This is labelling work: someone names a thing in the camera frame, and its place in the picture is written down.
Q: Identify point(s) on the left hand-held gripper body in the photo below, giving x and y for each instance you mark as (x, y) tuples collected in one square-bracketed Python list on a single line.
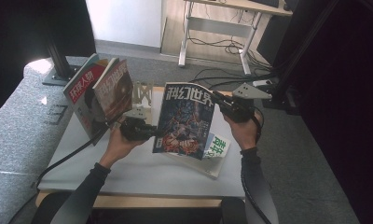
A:
[(136, 129)]

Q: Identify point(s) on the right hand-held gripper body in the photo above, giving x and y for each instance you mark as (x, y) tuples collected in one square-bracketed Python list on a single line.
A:
[(240, 109)]

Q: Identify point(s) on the wooden expandable book rack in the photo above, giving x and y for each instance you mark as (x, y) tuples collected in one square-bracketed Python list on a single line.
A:
[(148, 112)]

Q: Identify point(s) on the dark blue illustrated magazine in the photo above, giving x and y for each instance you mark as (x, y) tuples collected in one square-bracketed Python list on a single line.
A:
[(184, 124)]

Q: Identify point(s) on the white magazine with green title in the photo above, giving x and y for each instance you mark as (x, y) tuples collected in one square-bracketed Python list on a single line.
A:
[(220, 146)]

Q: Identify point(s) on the red-brown magazine with sphere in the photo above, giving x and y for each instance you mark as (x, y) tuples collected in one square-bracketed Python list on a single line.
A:
[(116, 90)]

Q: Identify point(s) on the portrait magazine with red label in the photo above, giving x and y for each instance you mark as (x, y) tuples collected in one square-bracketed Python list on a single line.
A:
[(82, 90)]

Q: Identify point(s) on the person's right hand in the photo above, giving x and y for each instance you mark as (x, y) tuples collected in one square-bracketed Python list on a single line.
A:
[(246, 133)]

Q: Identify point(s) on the person's left hand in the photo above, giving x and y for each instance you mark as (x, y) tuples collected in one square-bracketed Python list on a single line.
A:
[(119, 149)]

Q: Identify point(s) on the white power strip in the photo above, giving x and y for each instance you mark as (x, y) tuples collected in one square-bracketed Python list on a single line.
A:
[(262, 82)]

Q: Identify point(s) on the grey table mat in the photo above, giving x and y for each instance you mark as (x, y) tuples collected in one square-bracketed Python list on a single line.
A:
[(144, 174)]

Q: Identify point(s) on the wooden table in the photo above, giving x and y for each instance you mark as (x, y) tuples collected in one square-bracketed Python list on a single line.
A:
[(144, 202)]

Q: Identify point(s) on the white-legged wooden desk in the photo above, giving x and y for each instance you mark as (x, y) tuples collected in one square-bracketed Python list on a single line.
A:
[(220, 26)]

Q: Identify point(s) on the black computer tower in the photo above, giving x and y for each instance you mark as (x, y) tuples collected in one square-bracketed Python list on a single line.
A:
[(271, 40)]

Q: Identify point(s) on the black metal stand with baseplate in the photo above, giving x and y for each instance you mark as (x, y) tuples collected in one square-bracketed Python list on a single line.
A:
[(60, 62)]

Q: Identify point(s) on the person's right leg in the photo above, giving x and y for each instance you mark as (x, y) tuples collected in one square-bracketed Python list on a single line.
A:
[(232, 213)]

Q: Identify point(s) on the black keyboard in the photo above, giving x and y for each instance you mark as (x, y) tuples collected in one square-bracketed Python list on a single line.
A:
[(265, 2)]

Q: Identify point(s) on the black curtain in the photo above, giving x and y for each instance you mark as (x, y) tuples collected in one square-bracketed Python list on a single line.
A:
[(355, 93), (20, 25)]

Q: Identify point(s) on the black metal frame stand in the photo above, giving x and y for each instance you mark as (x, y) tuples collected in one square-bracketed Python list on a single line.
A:
[(281, 99)]

